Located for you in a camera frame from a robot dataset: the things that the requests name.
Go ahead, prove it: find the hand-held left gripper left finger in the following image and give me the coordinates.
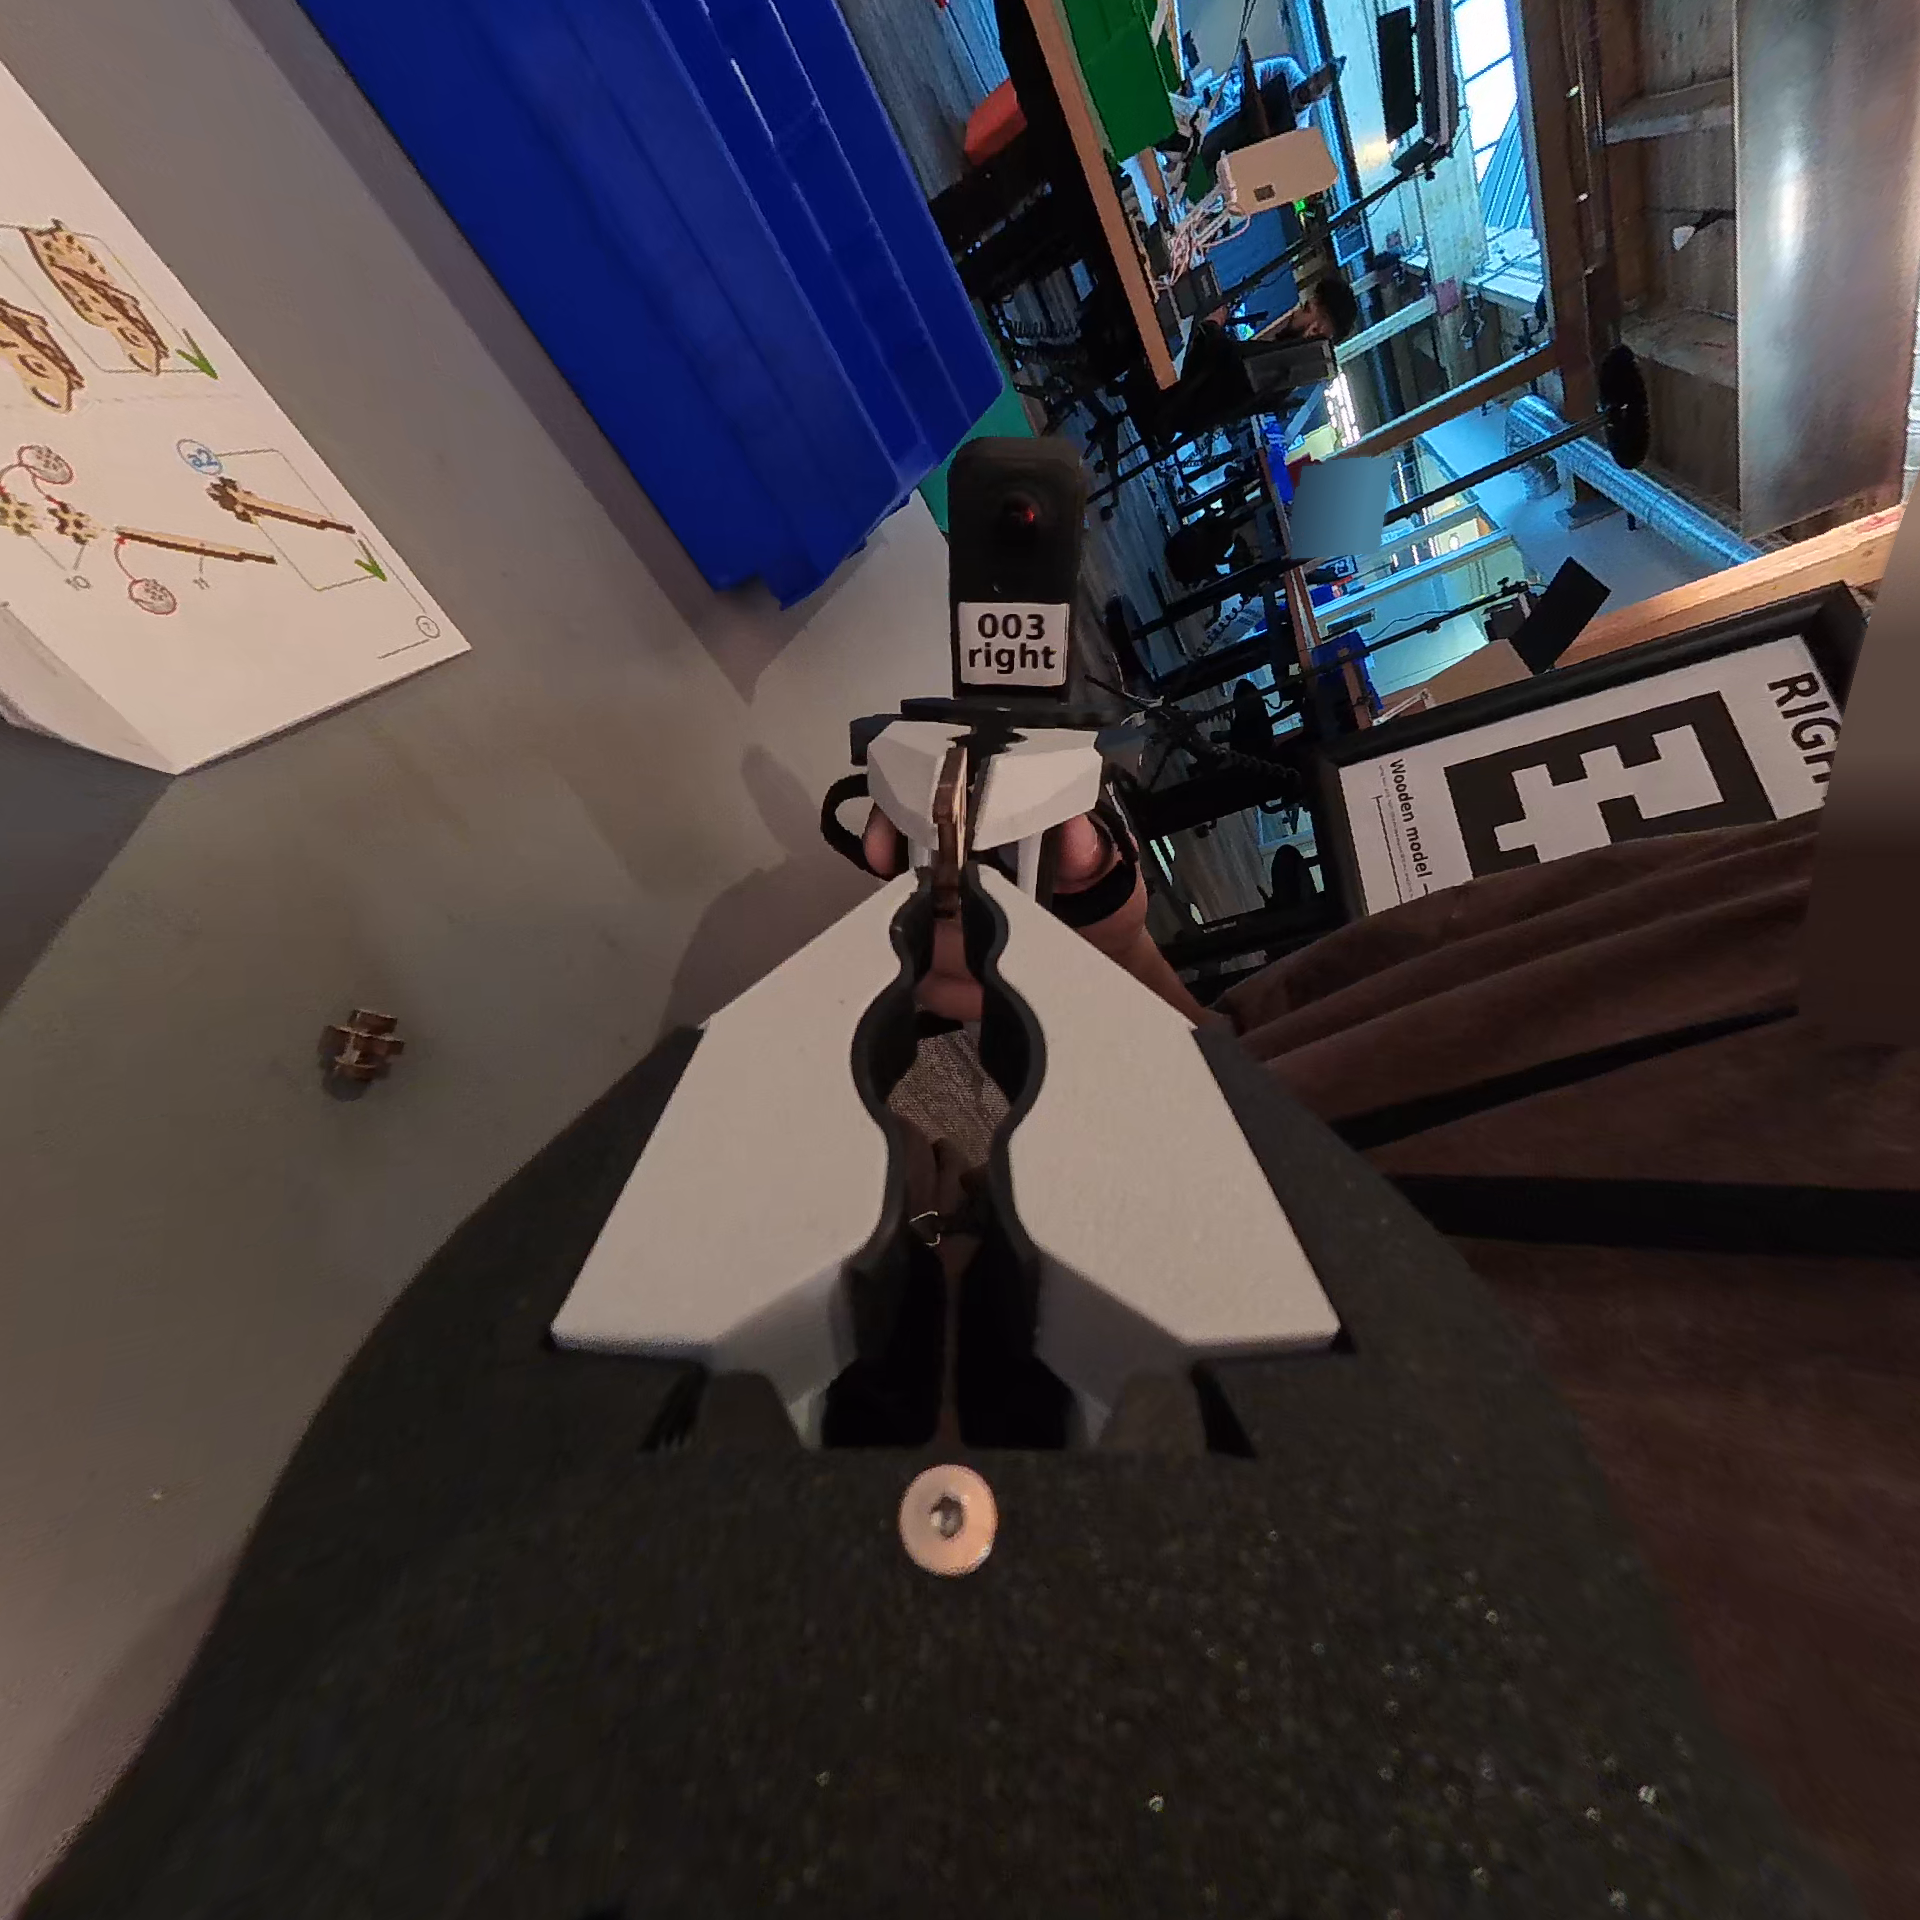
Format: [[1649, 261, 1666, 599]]
[[551, 873, 951, 1450]]

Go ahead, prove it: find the green plastic bin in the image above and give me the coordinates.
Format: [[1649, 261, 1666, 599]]
[[1056, 0, 1187, 160]]

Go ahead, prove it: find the silver ventilation duct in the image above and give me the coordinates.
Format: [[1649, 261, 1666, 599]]
[[1739, 0, 1920, 535], [1507, 394, 1766, 571]]

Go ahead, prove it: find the white instruction booklet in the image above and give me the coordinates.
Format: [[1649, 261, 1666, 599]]
[[0, 59, 472, 778]]

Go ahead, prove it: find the person's right hand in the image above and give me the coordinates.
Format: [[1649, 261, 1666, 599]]
[[861, 808, 1210, 1037]]

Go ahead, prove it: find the blue plastic bin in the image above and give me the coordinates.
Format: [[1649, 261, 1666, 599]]
[[301, 0, 1005, 608]]

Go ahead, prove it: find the white box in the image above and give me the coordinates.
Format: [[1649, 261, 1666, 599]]
[[1216, 129, 1338, 212]]

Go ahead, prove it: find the framed black-white marker sign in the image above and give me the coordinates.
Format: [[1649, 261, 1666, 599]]
[[1317, 585, 1871, 921]]

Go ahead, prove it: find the wooden part with holes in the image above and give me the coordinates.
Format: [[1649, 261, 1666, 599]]
[[928, 745, 976, 921]]

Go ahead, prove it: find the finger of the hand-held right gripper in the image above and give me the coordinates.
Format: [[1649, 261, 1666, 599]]
[[965, 730, 1106, 889], [871, 724, 959, 875]]

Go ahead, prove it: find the wooden table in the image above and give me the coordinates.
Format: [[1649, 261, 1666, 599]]
[[1026, 0, 1192, 395]]

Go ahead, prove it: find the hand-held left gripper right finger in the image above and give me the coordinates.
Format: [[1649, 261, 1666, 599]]
[[961, 871, 1343, 1450]]

